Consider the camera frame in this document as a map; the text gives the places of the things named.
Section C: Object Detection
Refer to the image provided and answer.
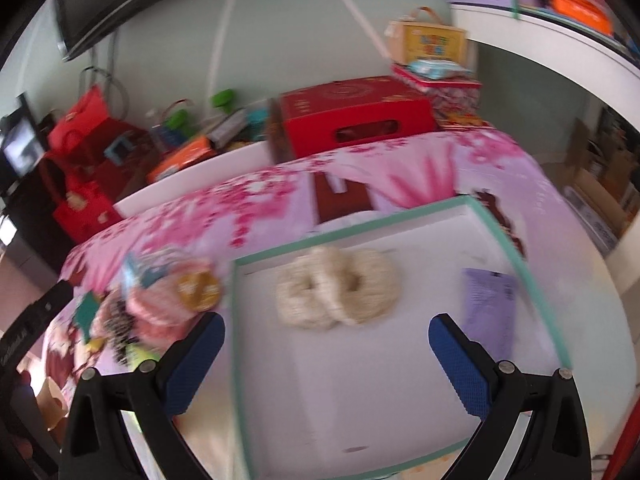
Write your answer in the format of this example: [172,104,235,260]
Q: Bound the red felt handbag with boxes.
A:
[38,152,122,244]

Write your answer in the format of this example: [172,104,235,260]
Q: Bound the teal yellow sponge cloth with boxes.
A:
[73,292,101,344]

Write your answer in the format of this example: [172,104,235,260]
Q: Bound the green tissue pack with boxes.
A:
[126,344,160,372]

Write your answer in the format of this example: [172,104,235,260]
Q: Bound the bag of pink fluffy items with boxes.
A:
[120,246,222,350]

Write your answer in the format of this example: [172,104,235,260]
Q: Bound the black monitor device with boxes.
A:
[1,93,48,197]

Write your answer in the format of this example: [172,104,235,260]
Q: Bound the pink floral bedsheet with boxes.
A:
[65,130,636,479]

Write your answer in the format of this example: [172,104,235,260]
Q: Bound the cream knitted scrunchie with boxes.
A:
[322,249,401,326]
[276,246,347,330]

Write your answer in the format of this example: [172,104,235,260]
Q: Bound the yellow carry box with handle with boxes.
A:
[385,6,468,66]

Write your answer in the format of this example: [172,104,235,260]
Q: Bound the white tray with teal rim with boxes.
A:
[230,195,570,479]

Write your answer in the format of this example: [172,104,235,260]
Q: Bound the green dumbbell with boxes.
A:
[162,89,236,136]

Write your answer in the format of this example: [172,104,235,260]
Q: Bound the blue wet wipes pack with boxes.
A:
[408,60,473,80]

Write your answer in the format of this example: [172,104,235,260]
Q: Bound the purple paper packet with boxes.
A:
[462,269,518,361]

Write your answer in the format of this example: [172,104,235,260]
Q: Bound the red gift box with handle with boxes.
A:
[278,76,437,158]

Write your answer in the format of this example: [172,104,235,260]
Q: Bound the person's left hand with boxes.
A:
[1,368,60,479]

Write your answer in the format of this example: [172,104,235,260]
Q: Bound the orange cardboard box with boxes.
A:
[146,136,217,184]

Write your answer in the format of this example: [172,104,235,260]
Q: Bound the red white patterned box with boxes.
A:
[392,64,482,115]

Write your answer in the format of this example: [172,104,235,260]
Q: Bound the white shelf counter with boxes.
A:
[451,4,640,128]

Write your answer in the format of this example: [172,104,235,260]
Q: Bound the cardboard boxes on floor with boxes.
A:
[542,106,639,256]

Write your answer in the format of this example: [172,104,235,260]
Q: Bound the red paper gift bag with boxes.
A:
[48,84,146,200]

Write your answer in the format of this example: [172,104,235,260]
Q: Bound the leopard print scrunchie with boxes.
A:
[103,299,138,366]

